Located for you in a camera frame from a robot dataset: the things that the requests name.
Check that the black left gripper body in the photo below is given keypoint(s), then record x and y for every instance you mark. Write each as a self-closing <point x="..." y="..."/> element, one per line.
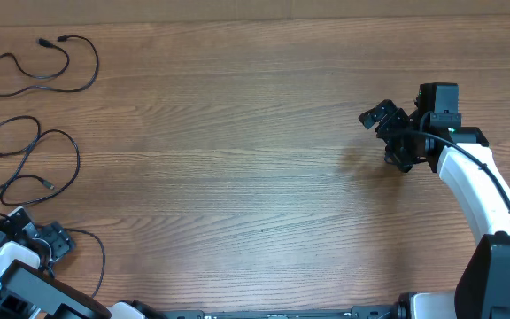
<point x="57" y="240"/>

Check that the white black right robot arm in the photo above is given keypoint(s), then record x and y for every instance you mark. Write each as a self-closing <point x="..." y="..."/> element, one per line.
<point x="463" y="160"/>

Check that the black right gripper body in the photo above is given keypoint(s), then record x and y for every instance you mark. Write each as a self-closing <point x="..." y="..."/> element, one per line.
<point x="402" y="149"/>

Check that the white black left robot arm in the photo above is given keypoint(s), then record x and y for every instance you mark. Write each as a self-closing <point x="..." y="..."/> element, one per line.
<point x="28" y="284"/>

